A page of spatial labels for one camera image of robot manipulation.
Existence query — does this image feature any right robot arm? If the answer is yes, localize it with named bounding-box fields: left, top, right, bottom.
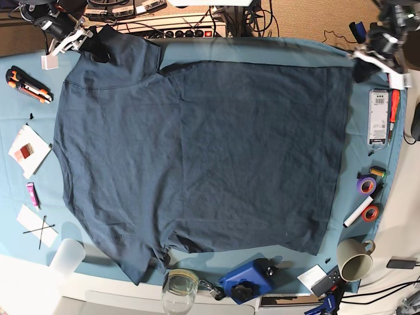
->
left=17, top=1, right=76, bottom=41

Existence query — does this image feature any blue clamp device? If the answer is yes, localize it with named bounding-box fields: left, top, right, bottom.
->
left=218, top=259, right=278, bottom=305

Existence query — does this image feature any yellow green battery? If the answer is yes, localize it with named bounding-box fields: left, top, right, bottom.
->
left=369, top=166, right=387, bottom=178

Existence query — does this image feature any purple tape roll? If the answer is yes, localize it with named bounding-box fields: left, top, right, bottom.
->
left=356, top=176, right=377, bottom=196

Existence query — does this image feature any grey remote control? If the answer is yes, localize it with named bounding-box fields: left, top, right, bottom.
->
left=311, top=265, right=342, bottom=297

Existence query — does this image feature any white marker pen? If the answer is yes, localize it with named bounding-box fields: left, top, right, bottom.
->
left=343, top=196, right=374, bottom=228

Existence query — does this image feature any white business card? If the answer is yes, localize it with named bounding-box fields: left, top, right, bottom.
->
left=297, top=264, right=327, bottom=291

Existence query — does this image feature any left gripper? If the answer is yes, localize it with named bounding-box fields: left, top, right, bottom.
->
left=366, top=31, right=399, bottom=60

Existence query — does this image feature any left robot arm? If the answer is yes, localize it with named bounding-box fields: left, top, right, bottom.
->
left=366, top=1, right=419, bottom=60

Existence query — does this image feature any pink glue tube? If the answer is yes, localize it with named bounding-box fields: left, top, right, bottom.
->
left=26, top=182, right=40, bottom=211

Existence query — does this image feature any silver padlock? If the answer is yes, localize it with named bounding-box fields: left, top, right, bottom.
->
left=199, top=279, right=226, bottom=301

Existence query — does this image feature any red tape roll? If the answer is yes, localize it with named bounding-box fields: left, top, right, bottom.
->
left=362, top=204, right=380, bottom=222

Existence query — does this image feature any orange black utility knife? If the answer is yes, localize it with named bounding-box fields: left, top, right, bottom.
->
left=5, top=66, right=53, bottom=104

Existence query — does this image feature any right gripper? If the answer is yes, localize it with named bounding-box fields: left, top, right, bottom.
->
left=41, top=12, right=76, bottom=41

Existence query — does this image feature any beige ceramic mug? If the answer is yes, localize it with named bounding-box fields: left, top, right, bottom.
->
left=337, top=238, right=375, bottom=282

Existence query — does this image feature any frosted plastic cup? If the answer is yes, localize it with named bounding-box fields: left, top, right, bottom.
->
left=49, top=238, right=86, bottom=278

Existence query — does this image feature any clear blister package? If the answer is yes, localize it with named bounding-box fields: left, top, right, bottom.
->
left=367, top=89, right=389, bottom=150

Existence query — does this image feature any white paper card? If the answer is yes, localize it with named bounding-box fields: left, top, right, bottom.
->
left=16, top=204, right=58, bottom=247

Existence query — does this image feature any dark blue T-shirt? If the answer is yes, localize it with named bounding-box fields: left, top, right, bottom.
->
left=53, top=26, right=353, bottom=284

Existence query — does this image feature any white box with red swatch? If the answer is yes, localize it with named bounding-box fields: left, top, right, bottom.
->
left=9, top=124, right=51, bottom=179

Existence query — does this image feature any red screwdriver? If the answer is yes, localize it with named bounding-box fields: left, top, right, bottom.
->
left=388, top=89, right=400, bottom=144

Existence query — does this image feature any clear drinking glass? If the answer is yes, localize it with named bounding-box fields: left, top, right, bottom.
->
left=161, top=269, right=199, bottom=314

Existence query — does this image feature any white power strip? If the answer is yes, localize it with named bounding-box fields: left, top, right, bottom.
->
left=85, top=12, right=233, bottom=39

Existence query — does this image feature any light blue table cloth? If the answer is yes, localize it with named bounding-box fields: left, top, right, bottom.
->
left=1, top=35, right=402, bottom=291

